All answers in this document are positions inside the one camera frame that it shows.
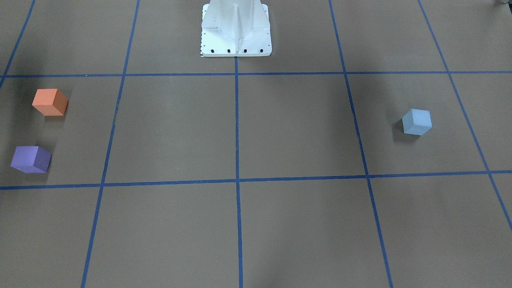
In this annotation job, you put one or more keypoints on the purple foam block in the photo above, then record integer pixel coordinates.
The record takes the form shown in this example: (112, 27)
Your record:
(31, 159)

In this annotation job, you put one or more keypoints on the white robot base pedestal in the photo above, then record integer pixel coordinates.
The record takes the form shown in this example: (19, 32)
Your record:
(235, 28)

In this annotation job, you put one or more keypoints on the orange foam block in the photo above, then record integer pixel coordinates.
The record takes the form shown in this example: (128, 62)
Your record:
(50, 102)

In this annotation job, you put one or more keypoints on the light blue foam block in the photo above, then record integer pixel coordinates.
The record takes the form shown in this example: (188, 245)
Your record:
(417, 122)

